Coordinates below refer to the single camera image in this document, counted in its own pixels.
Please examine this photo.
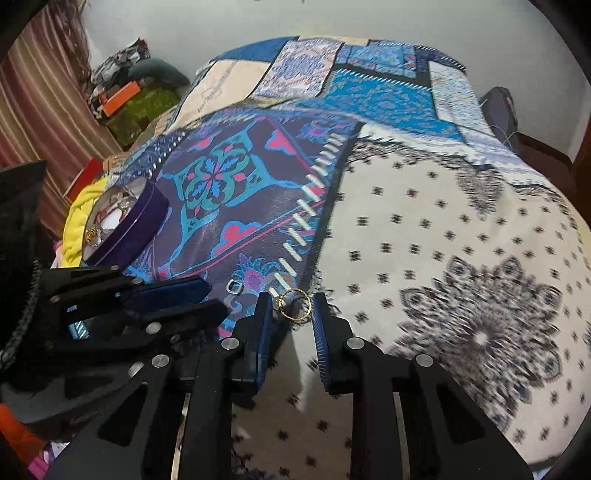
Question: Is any red and white box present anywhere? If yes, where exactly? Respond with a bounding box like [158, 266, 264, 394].
[62, 157, 105, 201]

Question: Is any yellow cloth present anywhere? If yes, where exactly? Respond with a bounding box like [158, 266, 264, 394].
[58, 178, 114, 268]

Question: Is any gold ring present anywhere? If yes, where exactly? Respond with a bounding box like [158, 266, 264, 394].
[278, 289, 312, 321]

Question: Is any orange box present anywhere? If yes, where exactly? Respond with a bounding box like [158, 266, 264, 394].
[99, 80, 143, 118]

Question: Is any striped brown curtain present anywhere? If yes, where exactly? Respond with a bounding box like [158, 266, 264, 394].
[0, 9, 125, 232]

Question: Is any pile of clothes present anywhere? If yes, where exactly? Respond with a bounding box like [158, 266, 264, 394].
[90, 39, 151, 84]

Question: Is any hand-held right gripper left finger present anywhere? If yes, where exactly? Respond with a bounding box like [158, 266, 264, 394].
[46, 292, 274, 480]

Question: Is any blue patchwork blanket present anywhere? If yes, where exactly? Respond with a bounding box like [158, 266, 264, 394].
[111, 36, 591, 480]

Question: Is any dark blue bag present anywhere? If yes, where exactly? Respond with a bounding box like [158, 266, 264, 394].
[478, 87, 520, 148]

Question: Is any purple heart-shaped tin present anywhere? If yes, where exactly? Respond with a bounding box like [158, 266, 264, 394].
[82, 179, 169, 267]

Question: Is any grey pillow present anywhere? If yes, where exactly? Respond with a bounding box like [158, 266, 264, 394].
[129, 59, 191, 88]

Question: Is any green patterned cloth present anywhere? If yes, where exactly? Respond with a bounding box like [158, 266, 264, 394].
[107, 88, 182, 147]

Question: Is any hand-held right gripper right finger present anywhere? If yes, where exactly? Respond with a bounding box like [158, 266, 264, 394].
[312, 292, 533, 480]

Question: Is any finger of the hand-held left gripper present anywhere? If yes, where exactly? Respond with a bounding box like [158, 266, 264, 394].
[44, 299, 232, 358]
[44, 267, 212, 319]

